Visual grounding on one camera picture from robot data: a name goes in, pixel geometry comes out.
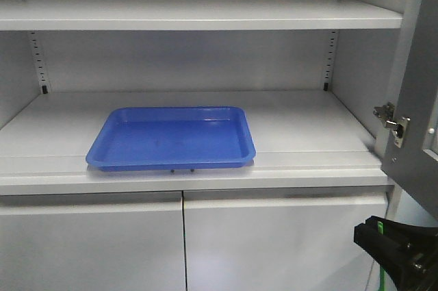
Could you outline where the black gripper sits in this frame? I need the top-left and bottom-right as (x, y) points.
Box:
(354, 216), (437, 290)

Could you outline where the green plastic spoon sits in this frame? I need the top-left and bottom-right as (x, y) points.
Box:
(377, 221), (385, 291)

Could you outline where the grey cabinet door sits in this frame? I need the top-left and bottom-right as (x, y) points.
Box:
(382, 0), (437, 216)

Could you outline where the grey metal cabinet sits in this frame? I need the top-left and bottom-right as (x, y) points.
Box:
(1, 0), (421, 290)

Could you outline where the metal door hinge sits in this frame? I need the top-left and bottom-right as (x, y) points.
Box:
(373, 102), (411, 148)

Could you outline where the blue plastic tray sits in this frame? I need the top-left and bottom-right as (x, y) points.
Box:
(86, 106), (256, 171)

